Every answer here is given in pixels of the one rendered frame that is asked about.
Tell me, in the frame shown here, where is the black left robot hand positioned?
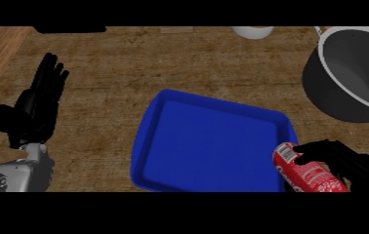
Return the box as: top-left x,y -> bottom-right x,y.
0,52 -> 71,150

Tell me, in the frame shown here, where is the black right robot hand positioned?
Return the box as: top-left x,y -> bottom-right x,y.
283,138 -> 369,193

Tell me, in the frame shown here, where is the red soda can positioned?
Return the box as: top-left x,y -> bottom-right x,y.
273,141 -> 350,193

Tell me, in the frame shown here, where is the dark grey pot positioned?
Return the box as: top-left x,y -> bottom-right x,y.
301,26 -> 369,124

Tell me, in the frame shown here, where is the blue plastic tray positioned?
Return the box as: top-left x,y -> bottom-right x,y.
130,88 -> 300,193

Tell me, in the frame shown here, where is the white cup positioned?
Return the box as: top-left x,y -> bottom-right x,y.
230,26 -> 276,40

